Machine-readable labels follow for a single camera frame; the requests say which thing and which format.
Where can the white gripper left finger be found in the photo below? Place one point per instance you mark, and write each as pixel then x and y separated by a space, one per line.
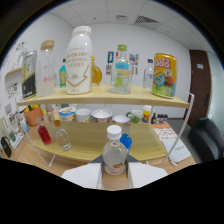
pixel 81 175

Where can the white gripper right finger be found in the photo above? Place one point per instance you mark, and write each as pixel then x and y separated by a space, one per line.
pixel 146 173

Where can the clear bottle with white cap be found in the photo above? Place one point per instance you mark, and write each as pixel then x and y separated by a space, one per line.
pixel 114 156

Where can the yellow cup with white lid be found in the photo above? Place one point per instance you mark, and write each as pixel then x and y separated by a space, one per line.
pixel 147 115

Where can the white paper cup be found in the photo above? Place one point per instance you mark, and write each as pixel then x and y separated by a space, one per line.
pixel 83 115

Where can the blue lidded noodle cup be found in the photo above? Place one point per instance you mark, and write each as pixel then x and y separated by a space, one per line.
pixel 67 114

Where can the clear bottle with orange cap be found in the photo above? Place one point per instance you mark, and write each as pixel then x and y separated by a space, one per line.
pixel 63 140

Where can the white booklet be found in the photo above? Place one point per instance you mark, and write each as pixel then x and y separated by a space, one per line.
pixel 180 151

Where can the orange patterned booklet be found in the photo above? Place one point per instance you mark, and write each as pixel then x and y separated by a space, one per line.
pixel 165 131

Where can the dark small bottle set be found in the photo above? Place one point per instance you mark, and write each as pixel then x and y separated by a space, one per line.
pixel 160 119

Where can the green white mug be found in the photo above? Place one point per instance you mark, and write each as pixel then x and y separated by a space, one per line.
pixel 135 117

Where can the plain white bowl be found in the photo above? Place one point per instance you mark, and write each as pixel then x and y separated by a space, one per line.
pixel 120 119

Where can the reddish patterned bowl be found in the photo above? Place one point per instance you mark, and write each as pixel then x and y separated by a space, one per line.
pixel 101 116

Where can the black chair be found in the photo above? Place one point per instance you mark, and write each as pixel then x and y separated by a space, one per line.
pixel 206 140

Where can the white tray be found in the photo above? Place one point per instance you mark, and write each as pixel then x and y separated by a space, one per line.
pixel 17 140

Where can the blue white plastic bottle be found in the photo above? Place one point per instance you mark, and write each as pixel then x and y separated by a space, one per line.
pixel 24 126

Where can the black bag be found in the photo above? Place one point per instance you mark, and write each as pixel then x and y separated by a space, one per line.
pixel 6 146

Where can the two-tier wooden shelf rack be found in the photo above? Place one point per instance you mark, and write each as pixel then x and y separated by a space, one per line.
pixel 100 95

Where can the clear bottle with blue cap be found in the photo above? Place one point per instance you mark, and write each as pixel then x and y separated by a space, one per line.
pixel 148 76

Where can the yellow Qoo drink can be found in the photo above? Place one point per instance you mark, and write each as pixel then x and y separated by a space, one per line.
pixel 164 76

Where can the clear bottle with green cap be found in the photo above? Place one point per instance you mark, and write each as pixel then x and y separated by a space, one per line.
pixel 121 76

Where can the small teal liquid bottle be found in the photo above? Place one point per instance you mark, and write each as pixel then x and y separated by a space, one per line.
pixel 62 76

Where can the brown door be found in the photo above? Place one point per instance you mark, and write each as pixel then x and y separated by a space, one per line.
pixel 199 86

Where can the amber round glass bottle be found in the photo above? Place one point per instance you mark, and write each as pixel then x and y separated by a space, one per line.
pixel 96 73

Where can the large white milk bottle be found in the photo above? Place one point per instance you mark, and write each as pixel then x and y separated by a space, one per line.
pixel 79 63

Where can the clear jar with cork lid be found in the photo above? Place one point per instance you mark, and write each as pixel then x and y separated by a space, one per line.
pixel 45 66

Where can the ceiling air vent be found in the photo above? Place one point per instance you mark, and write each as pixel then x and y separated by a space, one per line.
pixel 146 20

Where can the square ceiling diffuser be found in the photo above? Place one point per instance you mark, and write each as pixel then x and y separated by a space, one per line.
pixel 121 17

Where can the grey printed wall sheet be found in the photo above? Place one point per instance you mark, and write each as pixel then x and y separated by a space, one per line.
pixel 135 70
pixel 108 69

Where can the long wooden wall shelf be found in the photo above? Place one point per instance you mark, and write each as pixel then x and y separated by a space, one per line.
pixel 12 72

